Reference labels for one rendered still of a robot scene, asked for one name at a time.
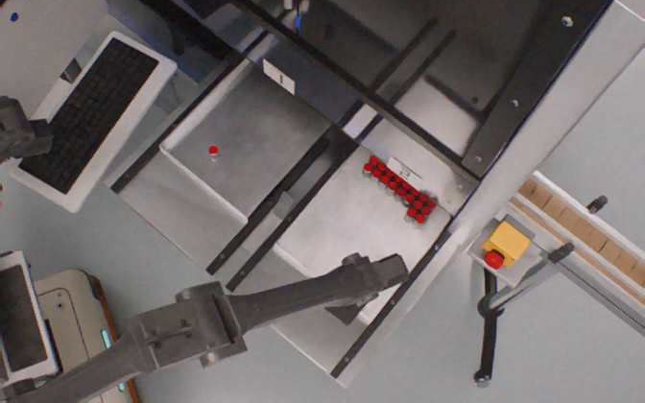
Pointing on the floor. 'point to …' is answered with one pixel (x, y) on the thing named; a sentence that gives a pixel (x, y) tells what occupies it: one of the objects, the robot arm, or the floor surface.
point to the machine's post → (558, 110)
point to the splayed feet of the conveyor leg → (488, 333)
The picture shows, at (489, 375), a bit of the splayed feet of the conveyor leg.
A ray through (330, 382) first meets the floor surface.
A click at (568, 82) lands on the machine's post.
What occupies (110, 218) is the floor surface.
